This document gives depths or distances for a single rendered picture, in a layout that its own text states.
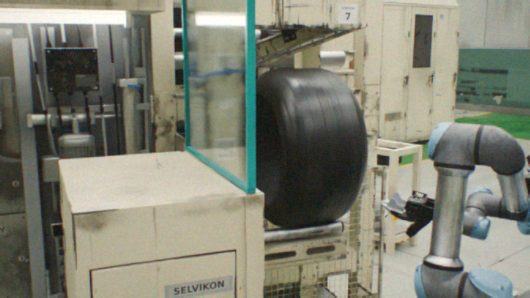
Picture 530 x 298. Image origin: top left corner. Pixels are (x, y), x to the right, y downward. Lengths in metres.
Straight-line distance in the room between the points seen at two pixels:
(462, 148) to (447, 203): 0.16
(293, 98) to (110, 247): 0.98
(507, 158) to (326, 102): 0.63
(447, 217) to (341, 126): 0.49
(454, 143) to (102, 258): 1.01
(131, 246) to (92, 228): 0.09
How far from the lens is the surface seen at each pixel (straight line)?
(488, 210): 2.08
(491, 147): 1.71
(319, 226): 2.18
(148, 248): 1.23
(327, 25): 2.46
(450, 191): 1.75
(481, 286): 1.74
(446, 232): 1.76
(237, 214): 1.25
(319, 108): 1.98
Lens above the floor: 1.59
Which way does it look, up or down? 11 degrees down
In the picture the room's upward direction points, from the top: straight up
